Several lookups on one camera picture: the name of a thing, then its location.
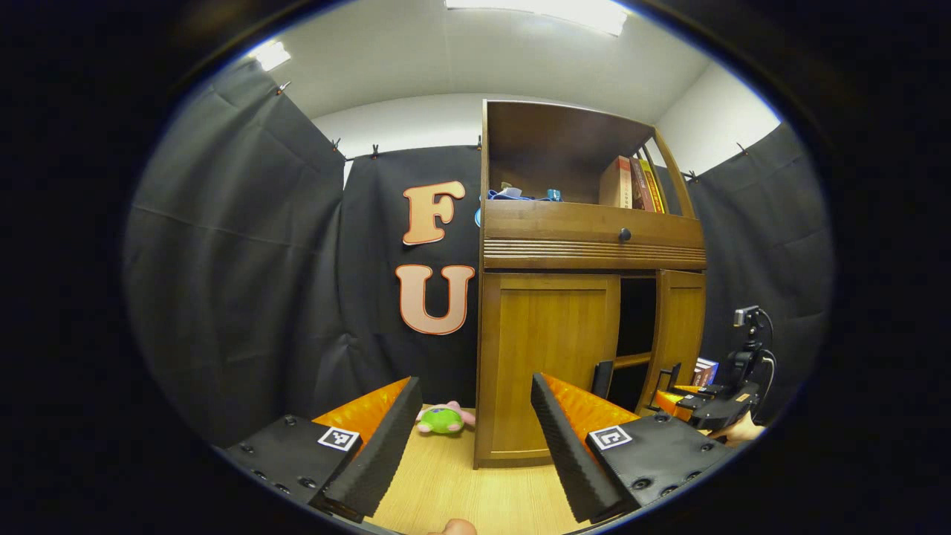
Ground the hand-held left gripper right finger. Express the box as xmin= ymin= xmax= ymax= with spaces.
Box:
xmin=530 ymin=372 xmax=744 ymax=525

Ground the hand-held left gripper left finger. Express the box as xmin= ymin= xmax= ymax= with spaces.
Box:
xmin=212 ymin=376 xmax=424 ymax=525

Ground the wooden shoe cabinet door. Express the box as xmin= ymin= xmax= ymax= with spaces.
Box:
xmin=490 ymin=273 xmax=621 ymax=455
xmin=637 ymin=269 xmax=707 ymax=415

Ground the wooden double-door shoe cabinet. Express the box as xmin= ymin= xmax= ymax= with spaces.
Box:
xmin=474 ymin=99 xmax=708 ymax=470

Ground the wooden cabinet drawer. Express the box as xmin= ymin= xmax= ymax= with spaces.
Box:
xmin=481 ymin=199 xmax=707 ymax=270

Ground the green pink plush toy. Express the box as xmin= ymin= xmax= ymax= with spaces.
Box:
xmin=416 ymin=401 xmax=476 ymax=435

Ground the yellow standing book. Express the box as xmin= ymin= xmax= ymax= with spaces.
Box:
xmin=639 ymin=158 xmax=667 ymax=215

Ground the dark red standing book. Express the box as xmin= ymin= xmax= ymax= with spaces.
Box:
xmin=629 ymin=158 xmax=651 ymax=212

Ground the black backdrop cloth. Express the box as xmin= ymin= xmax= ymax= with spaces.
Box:
xmin=123 ymin=59 xmax=834 ymax=447

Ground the blue crumpled cloth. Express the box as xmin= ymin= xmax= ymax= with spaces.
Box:
xmin=487 ymin=186 xmax=551 ymax=202

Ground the long ceiling light panel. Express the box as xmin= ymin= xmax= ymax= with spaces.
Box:
xmin=444 ymin=0 xmax=629 ymax=36

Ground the small ceiling light panel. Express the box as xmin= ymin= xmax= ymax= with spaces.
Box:
xmin=253 ymin=41 xmax=292 ymax=73

